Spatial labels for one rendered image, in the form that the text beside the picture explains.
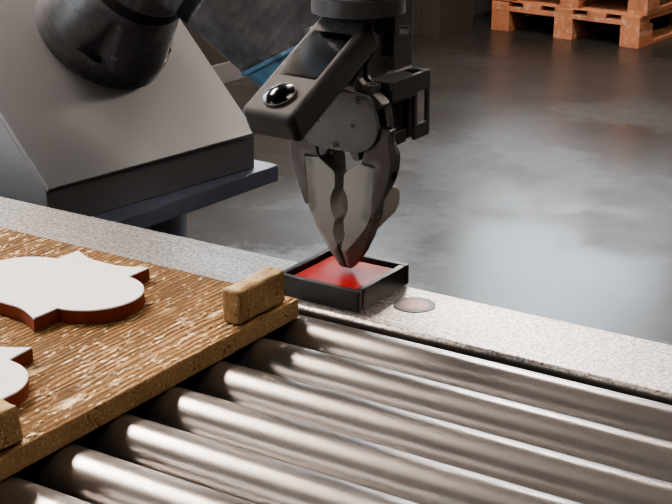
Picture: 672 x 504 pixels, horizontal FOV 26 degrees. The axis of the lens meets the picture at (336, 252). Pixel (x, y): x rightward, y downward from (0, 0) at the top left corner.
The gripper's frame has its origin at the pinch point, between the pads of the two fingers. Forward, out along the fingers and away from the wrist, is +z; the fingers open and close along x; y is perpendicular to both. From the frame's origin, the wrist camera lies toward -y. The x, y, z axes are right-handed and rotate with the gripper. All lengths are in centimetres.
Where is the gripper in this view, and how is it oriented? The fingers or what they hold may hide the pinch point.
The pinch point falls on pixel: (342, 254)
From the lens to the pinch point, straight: 113.7
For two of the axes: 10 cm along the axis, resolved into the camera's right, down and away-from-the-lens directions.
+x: -8.4, -1.8, 5.1
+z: 0.0, 9.4, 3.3
